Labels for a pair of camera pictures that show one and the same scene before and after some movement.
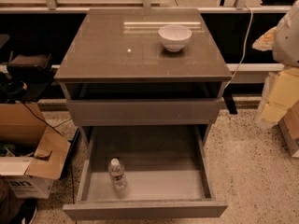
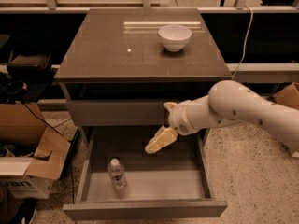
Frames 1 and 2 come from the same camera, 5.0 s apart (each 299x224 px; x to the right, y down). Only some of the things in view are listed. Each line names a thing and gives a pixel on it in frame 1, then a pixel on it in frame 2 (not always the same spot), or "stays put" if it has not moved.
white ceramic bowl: [175, 36] stays put
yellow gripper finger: [264, 43] -> [170, 105]
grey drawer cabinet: [144, 86] stays put
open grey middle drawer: [168, 175] stays put
